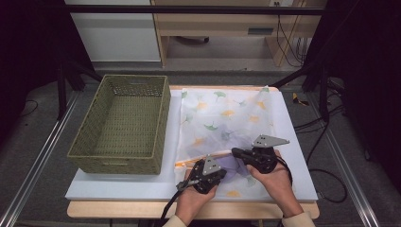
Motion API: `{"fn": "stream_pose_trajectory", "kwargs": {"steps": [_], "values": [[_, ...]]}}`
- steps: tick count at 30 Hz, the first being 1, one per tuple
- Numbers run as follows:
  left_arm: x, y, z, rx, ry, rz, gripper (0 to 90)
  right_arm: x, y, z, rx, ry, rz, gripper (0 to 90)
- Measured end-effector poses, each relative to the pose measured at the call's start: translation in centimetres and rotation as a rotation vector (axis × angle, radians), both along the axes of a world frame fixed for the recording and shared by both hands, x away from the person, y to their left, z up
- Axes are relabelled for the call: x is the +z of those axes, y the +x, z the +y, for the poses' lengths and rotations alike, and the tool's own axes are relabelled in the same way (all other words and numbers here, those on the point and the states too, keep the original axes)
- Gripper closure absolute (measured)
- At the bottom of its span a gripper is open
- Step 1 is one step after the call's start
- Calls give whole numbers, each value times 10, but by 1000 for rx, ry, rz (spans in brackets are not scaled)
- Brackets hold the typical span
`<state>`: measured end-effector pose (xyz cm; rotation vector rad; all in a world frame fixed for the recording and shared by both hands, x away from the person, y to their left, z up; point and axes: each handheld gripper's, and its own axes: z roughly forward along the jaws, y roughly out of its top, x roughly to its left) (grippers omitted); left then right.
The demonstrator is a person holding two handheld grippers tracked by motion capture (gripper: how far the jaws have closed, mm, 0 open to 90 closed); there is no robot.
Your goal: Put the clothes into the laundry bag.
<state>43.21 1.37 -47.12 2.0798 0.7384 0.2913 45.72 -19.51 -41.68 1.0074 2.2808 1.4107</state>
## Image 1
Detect green woven basket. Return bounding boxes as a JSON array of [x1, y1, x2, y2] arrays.
[[66, 74, 172, 176]]

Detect thin black floor cable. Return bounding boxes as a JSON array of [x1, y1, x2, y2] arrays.
[[20, 99, 39, 117]]

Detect white cabinet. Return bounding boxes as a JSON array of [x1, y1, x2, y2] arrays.
[[64, 0, 162, 62]]

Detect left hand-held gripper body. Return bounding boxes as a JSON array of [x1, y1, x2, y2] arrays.
[[188, 154, 221, 194]]

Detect white leaf-print mesh laundry bag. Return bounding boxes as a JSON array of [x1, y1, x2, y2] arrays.
[[173, 86, 278, 201]]

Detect left hand-held gripper cable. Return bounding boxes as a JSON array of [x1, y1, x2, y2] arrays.
[[160, 179, 200, 221]]

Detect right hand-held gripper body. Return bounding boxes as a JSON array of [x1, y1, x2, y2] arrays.
[[250, 134, 290, 174]]

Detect black curtain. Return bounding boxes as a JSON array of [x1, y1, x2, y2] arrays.
[[0, 0, 94, 143], [302, 0, 401, 190]]

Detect person's left hand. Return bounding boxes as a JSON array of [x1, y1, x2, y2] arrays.
[[174, 169, 219, 226]]

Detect yellow and black tool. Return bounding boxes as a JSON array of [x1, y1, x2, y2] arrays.
[[291, 92, 310, 107]]

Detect person's right hand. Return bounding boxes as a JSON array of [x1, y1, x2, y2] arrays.
[[246, 150, 304, 218]]

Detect silver metal rail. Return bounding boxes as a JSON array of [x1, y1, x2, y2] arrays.
[[306, 93, 381, 227], [0, 91, 79, 227]]

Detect black floor cables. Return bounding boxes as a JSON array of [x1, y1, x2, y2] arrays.
[[294, 103, 346, 165]]

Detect white board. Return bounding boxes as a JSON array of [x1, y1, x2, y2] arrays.
[[64, 89, 319, 202]]

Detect black metal stand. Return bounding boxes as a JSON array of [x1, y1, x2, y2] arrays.
[[270, 62, 330, 122], [56, 60, 103, 121]]

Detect black hanging cables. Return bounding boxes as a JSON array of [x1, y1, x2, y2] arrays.
[[275, 13, 311, 68]]

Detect black horizontal bar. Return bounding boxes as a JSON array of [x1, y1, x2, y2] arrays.
[[62, 4, 325, 16]]

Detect wooden desk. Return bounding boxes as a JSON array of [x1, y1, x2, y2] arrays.
[[150, 0, 327, 68]]

